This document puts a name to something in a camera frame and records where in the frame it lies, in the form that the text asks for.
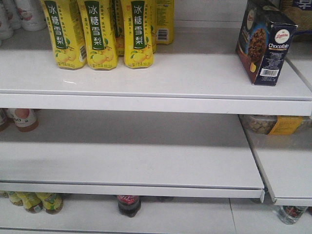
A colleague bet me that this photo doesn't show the blue chocolate cookie box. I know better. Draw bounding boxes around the blue chocolate cookie box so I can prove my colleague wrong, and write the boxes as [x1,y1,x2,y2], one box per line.
[236,0,298,86]

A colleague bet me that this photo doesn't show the white store shelf board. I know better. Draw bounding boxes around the white store shelf board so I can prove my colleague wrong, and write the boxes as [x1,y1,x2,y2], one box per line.
[0,28,312,116]

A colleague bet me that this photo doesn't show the white lower shelf board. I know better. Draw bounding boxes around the white lower shelf board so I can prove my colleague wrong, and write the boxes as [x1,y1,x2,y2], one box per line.
[0,110,265,199]

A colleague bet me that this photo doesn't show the dark cola bottle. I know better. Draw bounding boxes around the dark cola bottle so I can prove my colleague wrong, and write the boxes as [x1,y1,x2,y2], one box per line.
[117,195,141,217]

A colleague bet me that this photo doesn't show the yellow pear drink bottle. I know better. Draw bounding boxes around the yellow pear drink bottle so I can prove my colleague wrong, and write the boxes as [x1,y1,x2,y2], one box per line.
[156,0,175,44]
[40,0,87,70]
[121,0,154,69]
[78,0,118,71]

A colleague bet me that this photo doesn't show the yellow packaged food tray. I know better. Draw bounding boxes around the yellow packaged food tray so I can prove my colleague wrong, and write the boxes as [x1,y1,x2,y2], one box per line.
[239,115,312,135]

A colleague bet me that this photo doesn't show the green tea bottle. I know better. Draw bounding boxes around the green tea bottle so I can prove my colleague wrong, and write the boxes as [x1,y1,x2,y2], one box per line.
[36,193,63,215]
[16,192,43,214]

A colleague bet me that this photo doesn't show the white right lower shelf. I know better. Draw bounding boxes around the white right lower shelf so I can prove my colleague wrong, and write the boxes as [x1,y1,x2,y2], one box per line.
[244,129,312,207]

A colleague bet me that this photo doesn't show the biscuit pack blue wrapper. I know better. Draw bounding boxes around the biscuit pack blue wrapper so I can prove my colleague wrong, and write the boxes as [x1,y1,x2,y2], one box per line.
[280,0,312,42]

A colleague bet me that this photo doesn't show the white peach drink bottle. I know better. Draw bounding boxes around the white peach drink bottle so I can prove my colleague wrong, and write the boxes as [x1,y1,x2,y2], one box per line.
[15,0,47,32]

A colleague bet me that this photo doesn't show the clear glass jar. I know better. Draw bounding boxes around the clear glass jar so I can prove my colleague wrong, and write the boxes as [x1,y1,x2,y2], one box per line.
[278,206,308,225]

